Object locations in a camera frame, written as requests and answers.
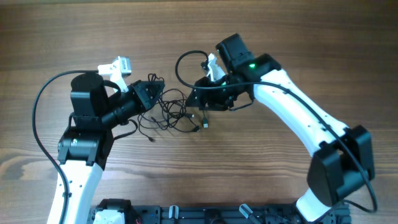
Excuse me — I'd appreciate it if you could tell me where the right camera black cable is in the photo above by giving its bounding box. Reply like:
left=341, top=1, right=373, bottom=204
left=175, top=50, right=379, bottom=213

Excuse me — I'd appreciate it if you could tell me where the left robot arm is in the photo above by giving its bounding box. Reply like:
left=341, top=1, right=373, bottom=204
left=47, top=72, right=165, bottom=223

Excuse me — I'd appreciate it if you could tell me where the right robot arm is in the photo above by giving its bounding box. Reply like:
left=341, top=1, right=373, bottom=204
left=186, top=34, right=375, bottom=223

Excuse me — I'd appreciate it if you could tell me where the left camera black cable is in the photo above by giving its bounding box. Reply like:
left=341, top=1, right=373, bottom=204
left=32, top=70, right=100, bottom=224

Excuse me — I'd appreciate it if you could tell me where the black USB cable thin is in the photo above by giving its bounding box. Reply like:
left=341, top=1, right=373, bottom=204
left=137, top=109, right=200, bottom=142

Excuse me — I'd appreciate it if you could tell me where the camera black cable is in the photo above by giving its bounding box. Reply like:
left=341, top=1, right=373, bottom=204
left=32, top=70, right=100, bottom=224
left=175, top=50, right=379, bottom=213

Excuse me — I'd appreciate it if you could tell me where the black USB cable thick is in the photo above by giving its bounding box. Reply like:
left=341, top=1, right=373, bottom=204
left=141, top=88, right=201, bottom=133

